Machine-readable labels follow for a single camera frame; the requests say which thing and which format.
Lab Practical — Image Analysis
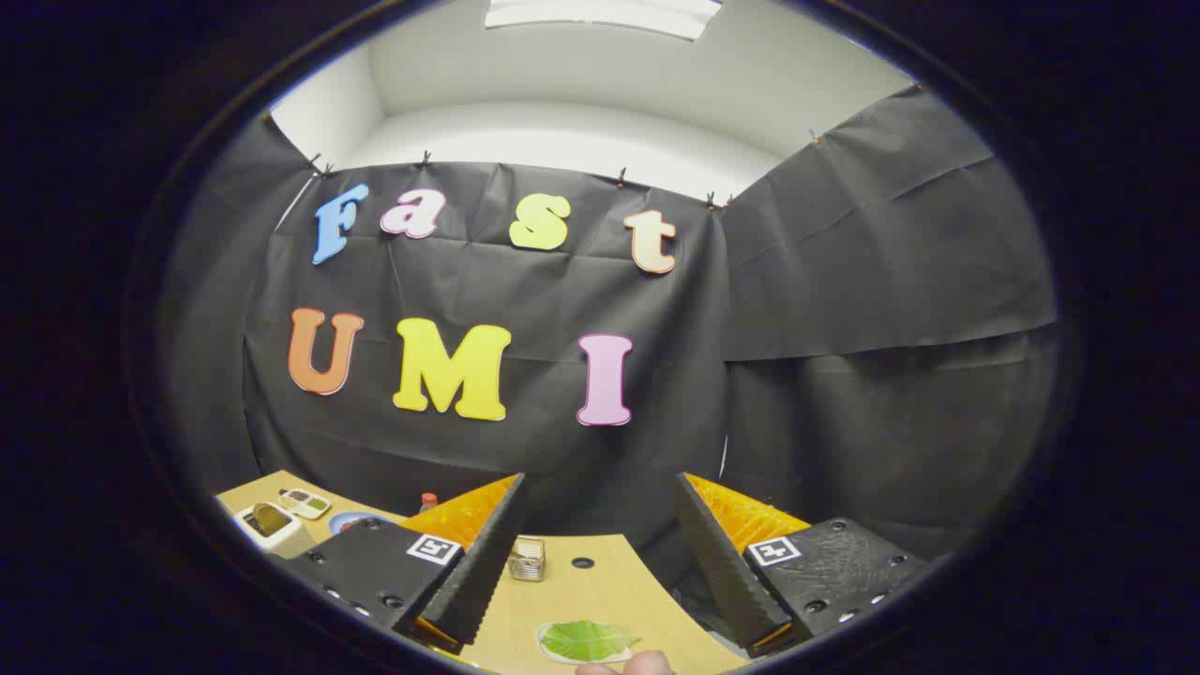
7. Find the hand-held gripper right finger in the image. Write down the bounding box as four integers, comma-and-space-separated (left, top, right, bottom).
675, 472, 931, 657

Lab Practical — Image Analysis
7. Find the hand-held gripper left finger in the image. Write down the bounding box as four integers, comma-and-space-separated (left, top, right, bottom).
279, 472, 526, 655

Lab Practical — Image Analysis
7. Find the green lettuce leaf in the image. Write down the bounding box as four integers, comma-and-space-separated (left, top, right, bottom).
542, 621, 640, 660

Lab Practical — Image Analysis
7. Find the small white square plate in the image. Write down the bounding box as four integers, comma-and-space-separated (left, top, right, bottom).
536, 621, 643, 665

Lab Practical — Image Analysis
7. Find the blue plate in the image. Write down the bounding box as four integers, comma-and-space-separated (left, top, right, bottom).
328, 511, 399, 535

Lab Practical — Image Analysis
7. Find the white compartment tray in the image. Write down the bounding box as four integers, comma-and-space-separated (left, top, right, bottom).
278, 487, 332, 519

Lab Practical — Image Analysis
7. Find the white toaster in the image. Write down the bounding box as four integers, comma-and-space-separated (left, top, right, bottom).
232, 503, 315, 559

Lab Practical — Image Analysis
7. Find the black backdrop cloth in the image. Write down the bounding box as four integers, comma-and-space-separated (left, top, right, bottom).
159, 84, 1060, 601

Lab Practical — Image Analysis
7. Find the ceiling light panel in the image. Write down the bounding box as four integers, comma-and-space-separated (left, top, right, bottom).
485, 0, 723, 41

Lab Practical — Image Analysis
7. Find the metal wire basket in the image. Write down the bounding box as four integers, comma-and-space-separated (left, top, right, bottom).
509, 536, 547, 582

